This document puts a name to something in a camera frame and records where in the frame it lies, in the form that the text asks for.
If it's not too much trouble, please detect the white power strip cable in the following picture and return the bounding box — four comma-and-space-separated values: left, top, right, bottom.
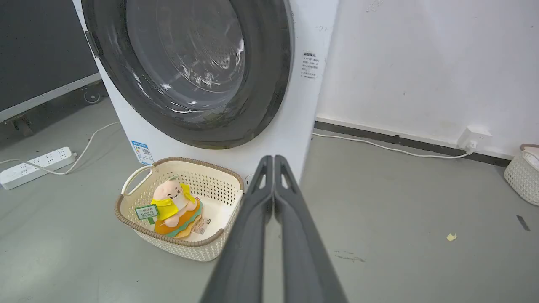
0, 121, 121, 176

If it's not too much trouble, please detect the dark panel with grey frame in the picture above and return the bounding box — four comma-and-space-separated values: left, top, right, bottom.
0, 0, 103, 123

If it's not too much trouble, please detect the white power strip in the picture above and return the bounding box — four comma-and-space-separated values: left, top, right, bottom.
0, 146, 77, 190

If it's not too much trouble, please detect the white wall plug adapter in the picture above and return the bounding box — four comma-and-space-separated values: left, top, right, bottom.
457, 125, 493, 151

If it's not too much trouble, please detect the white washing machine body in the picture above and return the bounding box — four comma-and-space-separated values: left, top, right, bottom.
72, 0, 340, 184

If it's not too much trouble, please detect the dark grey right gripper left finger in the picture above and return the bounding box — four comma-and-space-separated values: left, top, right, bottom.
200, 155, 274, 303

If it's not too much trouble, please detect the white wall plug with cable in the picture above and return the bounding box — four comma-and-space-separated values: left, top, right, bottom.
312, 133, 475, 159

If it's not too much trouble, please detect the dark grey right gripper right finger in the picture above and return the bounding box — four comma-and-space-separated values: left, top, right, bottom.
274, 155, 348, 303

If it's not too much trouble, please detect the cream woven laundry basket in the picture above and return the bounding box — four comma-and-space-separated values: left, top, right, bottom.
115, 157, 245, 262

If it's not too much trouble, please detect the blue energy label sticker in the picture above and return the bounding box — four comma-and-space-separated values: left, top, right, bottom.
131, 140, 155, 166

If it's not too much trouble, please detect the cream basket with brown rim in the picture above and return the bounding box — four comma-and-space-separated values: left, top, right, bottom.
504, 144, 539, 207

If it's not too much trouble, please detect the dark round washing machine door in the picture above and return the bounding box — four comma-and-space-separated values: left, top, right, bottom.
81, 0, 294, 150

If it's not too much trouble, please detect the plush doll in yellow coat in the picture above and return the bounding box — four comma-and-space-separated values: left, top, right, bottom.
135, 175, 203, 239

